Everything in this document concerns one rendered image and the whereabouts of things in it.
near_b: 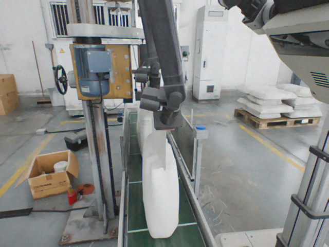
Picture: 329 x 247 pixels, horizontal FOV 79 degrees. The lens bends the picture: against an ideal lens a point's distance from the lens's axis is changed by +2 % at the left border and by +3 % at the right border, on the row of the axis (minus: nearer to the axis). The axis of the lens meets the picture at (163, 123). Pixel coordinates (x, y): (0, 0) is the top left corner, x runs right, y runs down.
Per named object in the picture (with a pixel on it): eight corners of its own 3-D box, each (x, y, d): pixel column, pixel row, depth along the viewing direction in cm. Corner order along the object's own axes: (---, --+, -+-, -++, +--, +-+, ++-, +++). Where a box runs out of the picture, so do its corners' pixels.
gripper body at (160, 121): (152, 112, 71) (153, 102, 64) (179, 111, 73) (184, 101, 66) (153, 129, 68) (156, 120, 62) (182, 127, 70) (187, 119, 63)
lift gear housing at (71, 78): (77, 89, 120) (75, 71, 116) (68, 90, 119) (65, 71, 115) (81, 86, 129) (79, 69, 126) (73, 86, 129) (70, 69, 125)
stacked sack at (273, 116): (281, 119, 348) (283, 112, 344) (258, 120, 342) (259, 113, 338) (258, 108, 409) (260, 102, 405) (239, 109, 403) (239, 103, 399)
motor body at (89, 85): (109, 98, 100) (103, 45, 91) (77, 99, 98) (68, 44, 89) (111, 91, 114) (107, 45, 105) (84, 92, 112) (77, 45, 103)
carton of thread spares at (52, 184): (80, 190, 196) (76, 168, 187) (19, 204, 179) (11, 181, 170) (80, 163, 241) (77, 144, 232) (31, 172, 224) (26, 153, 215)
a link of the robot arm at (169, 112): (181, 111, 58) (184, 95, 60) (158, 106, 57) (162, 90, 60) (176, 121, 64) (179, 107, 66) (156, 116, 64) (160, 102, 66)
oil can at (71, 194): (75, 209, 173) (70, 187, 164) (66, 210, 172) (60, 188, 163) (79, 196, 187) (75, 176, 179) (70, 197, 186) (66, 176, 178)
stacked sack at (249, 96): (283, 106, 339) (284, 98, 334) (258, 107, 337) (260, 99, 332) (262, 97, 402) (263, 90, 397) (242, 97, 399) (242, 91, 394)
